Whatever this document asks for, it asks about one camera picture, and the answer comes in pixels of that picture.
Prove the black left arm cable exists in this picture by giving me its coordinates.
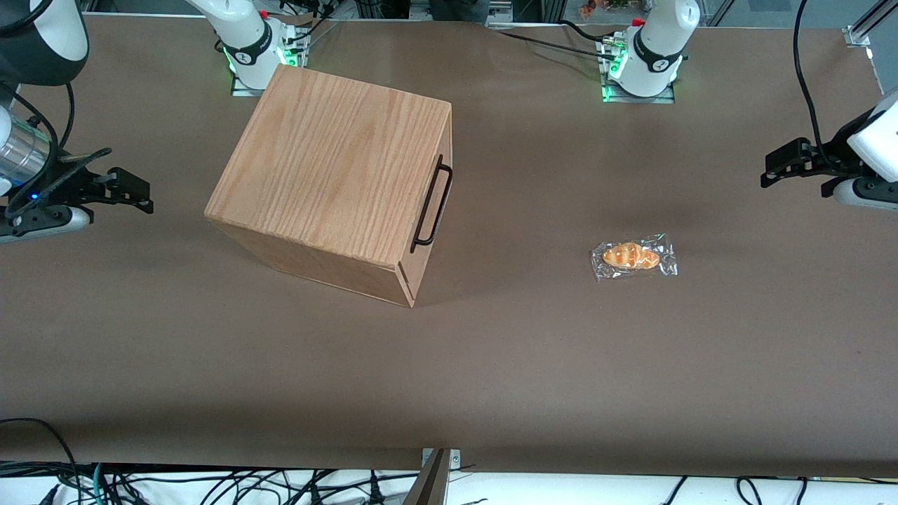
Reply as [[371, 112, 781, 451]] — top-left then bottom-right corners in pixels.
[[792, 0, 847, 173]]

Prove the long black table cable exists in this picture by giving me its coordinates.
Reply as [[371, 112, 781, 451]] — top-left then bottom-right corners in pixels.
[[491, 29, 612, 58]]

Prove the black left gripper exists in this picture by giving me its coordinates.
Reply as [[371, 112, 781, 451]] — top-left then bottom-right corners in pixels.
[[760, 133, 871, 201]]

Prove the black looping floor cable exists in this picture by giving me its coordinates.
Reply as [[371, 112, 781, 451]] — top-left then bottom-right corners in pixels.
[[0, 418, 79, 493]]

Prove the brown slanted bar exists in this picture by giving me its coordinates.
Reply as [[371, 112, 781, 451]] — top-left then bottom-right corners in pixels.
[[403, 449, 450, 505]]

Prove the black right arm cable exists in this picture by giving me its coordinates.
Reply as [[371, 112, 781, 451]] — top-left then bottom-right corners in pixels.
[[6, 82, 77, 166]]

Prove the aluminium frame profile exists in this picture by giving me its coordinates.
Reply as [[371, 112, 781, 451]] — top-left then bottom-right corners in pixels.
[[844, 0, 898, 48]]

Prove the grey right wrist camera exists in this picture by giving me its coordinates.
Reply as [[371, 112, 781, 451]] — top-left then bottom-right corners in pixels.
[[0, 206, 93, 245]]

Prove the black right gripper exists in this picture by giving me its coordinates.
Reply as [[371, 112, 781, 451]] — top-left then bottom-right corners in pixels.
[[6, 166, 154, 220]]

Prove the plastic wrapped bread roll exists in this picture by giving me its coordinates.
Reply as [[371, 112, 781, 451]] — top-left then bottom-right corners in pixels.
[[591, 234, 679, 283]]

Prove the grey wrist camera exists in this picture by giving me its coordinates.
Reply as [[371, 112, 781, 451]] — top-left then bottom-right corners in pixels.
[[0, 206, 93, 245], [833, 177, 898, 212]]

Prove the oak wood drawer cabinet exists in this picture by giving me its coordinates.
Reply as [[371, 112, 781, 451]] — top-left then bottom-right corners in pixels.
[[204, 63, 454, 309]]

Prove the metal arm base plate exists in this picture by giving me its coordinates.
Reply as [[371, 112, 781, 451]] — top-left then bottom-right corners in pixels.
[[596, 35, 678, 105], [230, 25, 311, 97]]

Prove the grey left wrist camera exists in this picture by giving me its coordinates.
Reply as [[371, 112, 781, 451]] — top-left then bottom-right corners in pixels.
[[833, 177, 898, 212]]

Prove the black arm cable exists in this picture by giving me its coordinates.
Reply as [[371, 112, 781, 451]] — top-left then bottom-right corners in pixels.
[[6, 82, 77, 166], [792, 0, 847, 173]]

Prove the wooden drawer with black handle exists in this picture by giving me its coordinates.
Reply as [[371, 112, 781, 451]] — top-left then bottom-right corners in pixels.
[[397, 104, 455, 308]]

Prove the brown table cover sheet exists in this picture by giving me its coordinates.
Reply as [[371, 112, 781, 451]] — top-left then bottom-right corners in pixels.
[[0, 14, 898, 479]]

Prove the short black table cable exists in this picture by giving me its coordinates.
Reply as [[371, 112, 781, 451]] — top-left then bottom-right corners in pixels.
[[558, 19, 608, 43]]

